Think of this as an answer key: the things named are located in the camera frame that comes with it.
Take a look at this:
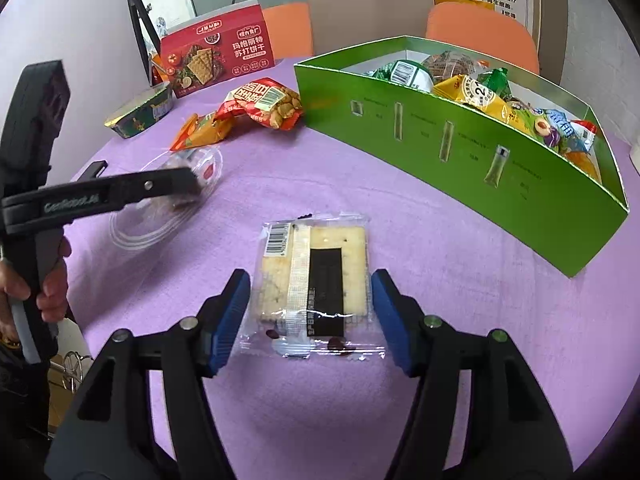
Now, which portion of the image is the clear red jelly pack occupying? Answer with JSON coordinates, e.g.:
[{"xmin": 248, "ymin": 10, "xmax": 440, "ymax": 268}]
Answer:
[{"xmin": 108, "ymin": 145, "xmax": 224, "ymax": 252}]

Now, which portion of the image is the red peanut snack bag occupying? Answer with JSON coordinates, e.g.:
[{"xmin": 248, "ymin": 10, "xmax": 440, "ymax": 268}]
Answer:
[{"xmin": 215, "ymin": 77, "xmax": 304, "ymax": 131}]

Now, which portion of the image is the clear cracker pack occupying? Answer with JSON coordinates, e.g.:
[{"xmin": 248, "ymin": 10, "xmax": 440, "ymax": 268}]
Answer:
[{"xmin": 239, "ymin": 214, "xmax": 386, "ymax": 361}]

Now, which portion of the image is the yellow cake snack pack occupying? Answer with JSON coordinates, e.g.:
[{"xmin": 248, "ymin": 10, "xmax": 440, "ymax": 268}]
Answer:
[{"xmin": 564, "ymin": 151, "xmax": 602, "ymax": 183}]

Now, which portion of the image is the blue green plum bag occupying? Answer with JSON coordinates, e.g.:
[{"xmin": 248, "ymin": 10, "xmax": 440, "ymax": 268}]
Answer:
[{"xmin": 512, "ymin": 103, "xmax": 575, "ymax": 154}]

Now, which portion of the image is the red white snack bag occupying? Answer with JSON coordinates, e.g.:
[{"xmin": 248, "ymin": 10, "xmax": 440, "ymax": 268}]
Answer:
[{"xmin": 566, "ymin": 120, "xmax": 597, "ymax": 153}]

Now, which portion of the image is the yellow chips bag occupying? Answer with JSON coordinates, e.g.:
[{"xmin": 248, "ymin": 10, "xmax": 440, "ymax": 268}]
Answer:
[{"xmin": 432, "ymin": 75, "xmax": 515, "ymax": 124}]

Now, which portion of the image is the orange brown snack pack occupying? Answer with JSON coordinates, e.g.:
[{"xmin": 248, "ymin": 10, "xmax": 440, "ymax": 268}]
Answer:
[{"xmin": 422, "ymin": 50, "xmax": 489, "ymax": 84}]

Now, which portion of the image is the orange cartoon snack bag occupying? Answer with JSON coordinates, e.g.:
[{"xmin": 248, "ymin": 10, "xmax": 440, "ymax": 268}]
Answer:
[{"xmin": 169, "ymin": 113, "xmax": 234, "ymax": 152}]

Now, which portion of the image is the green snack bag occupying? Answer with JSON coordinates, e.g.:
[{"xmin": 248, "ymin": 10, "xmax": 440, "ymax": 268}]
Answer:
[{"xmin": 369, "ymin": 60, "xmax": 434, "ymax": 93}]

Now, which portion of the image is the person left hand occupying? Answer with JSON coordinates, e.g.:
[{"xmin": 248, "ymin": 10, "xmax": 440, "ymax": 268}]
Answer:
[{"xmin": 0, "ymin": 236, "xmax": 74, "ymax": 344}]

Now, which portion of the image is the green instant noodle bowl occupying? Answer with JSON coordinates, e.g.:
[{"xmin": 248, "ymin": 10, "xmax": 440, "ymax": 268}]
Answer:
[{"xmin": 104, "ymin": 81, "xmax": 176, "ymax": 139}]

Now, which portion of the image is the purple tablecloth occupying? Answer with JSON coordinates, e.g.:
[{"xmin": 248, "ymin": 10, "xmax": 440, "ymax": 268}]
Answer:
[{"xmin": 62, "ymin": 56, "xmax": 640, "ymax": 470}]

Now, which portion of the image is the red cracker box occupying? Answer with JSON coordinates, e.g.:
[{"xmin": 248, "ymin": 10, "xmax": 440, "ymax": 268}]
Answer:
[{"xmin": 160, "ymin": 0, "xmax": 274, "ymax": 98}]

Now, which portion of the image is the left orange chair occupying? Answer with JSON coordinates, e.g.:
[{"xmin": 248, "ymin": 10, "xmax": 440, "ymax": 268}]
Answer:
[{"xmin": 262, "ymin": 2, "xmax": 314, "ymax": 60}]

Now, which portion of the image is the orange chair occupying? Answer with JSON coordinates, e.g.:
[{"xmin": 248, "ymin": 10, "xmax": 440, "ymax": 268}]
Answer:
[
  {"xmin": 262, "ymin": 2, "xmax": 314, "ymax": 60},
  {"xmin": 426, "ymin": 2, "xmax": 540, "ymax": 74}
]

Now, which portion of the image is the green open gift box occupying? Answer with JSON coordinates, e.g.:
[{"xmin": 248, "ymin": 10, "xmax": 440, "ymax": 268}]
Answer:
[{"xmin": 294, "ymin": 36, "xmax": 629, "ymax": 276}]

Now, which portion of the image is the white thermos jug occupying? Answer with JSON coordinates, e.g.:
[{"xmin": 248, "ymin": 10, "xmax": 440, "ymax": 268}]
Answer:
[{"xmin": 629, "ymin": 140, "xmax": 640, "ymax": 174}]

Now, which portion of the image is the brown cardboard sheet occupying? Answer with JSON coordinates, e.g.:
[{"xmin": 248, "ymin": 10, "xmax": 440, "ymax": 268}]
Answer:
[{"xmin": 308, "ymin": 0, "xmax": 434, "ymax": 54}]

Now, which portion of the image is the right orange chair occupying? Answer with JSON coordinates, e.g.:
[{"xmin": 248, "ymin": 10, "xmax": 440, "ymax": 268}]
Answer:
[{"xmin": 426, "ymin": 2, "xmax": 540, "ymax": 74}]

